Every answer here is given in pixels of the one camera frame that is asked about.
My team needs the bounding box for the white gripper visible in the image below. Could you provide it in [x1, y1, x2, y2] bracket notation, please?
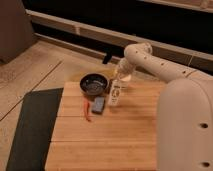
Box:
[115, 58, 136, 81]

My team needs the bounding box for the red chili pepper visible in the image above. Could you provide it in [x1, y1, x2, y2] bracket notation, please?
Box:
[83, 98, 91, 122]

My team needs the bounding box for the wooden shelf rail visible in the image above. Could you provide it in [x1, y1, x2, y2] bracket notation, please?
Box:
[27, 10, 213, 75]

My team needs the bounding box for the white plastic bottle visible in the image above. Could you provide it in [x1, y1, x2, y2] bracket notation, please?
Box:
[108, 79, 124, 106]

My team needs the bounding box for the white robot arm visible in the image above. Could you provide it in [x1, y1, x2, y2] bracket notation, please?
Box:
[118, 43, 213, 171]

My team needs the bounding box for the blue grey sponge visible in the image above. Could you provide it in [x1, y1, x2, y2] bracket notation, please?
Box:
[92, 97, 105, 114]

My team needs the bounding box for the brown cabinet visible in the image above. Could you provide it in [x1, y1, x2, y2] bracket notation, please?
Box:
[0, 0, 37, 63]

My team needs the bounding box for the black bracket on floor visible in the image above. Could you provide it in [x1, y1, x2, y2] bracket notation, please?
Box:
[102, 51, 112, 64]

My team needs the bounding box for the black bowl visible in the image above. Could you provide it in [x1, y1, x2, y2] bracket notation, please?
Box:
[79, 73, 108, 96]

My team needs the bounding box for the dark floor mat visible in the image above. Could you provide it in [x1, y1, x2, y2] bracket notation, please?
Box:
[6, 88, 63, 171]

